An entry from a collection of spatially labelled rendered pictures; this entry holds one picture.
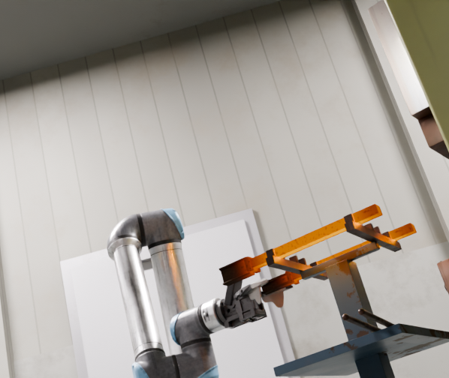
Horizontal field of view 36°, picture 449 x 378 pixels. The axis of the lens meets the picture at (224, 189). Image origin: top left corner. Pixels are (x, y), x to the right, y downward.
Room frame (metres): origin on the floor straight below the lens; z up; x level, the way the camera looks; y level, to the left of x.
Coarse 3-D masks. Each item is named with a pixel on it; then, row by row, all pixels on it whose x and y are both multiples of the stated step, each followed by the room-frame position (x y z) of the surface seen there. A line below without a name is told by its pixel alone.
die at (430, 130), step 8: (424, 120) 1.85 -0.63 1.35; (432, 120) 1.84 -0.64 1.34; (424, 128) 1.86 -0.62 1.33; (432, 128) 1.85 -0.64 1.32; (424, 136) 1.87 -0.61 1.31; (432, 136) 1.85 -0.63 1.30; (440, 136) 1.84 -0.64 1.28; (432, 144) 1.86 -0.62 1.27; (440, 144) 1.86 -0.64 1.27; (440, 152) 1.93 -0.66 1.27; (448, 152) 1.94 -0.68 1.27
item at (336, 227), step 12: (360, 216) 1.47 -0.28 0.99; (372, 216) 1.46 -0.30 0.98; (324, 228) 1.51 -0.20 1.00; (336, 228) 1.49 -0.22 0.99; (300, 240) 1.54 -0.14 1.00; (312, 240) 1.52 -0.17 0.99; (276, 252) 1.57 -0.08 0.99; (288, 252) 1.56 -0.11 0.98; (228, 264) 1.63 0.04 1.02; (240, 264) 1.63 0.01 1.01; (252, 264) 1.60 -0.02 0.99; (264, 264) 1.61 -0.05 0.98; (228, 276) 1.65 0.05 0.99; (240, 276) 1.62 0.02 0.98
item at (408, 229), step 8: (408, 224) 1.66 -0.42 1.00; (392, 232) 1.69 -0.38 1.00; (400, 232) 1.68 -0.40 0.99; (408, 232) 1.67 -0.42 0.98; (352, 248) 1.74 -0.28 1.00; (328, 256) 1.77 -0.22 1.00; (336, 256) 1.76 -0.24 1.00; (288, 272) 1.81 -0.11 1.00; (272, 280) 1.85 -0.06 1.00; (280, 280) 1.85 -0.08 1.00; (288, 280) 1.82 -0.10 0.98; (296, 280) 1.83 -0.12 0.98; (264, 288) 1.87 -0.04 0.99; (272, 288) 1.85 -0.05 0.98; (280, 288) 1.86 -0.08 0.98
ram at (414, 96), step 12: (372, 12) 1.82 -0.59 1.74; (384, 12) 1.80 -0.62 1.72; (384, 24) 1.80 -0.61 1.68; (384, 36) 1.81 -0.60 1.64; (396, 36) 1.79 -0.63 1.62; (384, 48) 1.82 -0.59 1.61; (396, 48) 1.80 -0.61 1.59; (396, 60) 1.81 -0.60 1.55; (408, 60) 1.79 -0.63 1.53; (396, 72) 1.82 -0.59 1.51; (408, 72) 1.80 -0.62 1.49; (408, 84) 1.81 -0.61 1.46; (408, 96) 1.81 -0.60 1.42; (420, 96) 1.80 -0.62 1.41; (408, 108) 1.82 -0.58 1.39; (420, 108) 1.80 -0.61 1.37
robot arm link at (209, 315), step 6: (210, 300) 1.93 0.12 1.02; (216, 300) 1.93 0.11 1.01; (204, 306) 1.92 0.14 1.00; (210, 306) 1.91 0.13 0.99; (204, 312) 1.92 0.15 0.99; (210, 312) 1.91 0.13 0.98; (216, 312) 1.91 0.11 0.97; (204, 318) 1.92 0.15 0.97; (210, 318) 1.91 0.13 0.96; (216, 318) 1.91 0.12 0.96; (210, 324) 1.92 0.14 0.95; (216, 324) 1.92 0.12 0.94; (222, 324) 1.93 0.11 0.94; (210, 330) 1.94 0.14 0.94; (216, 330) 1.95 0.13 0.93
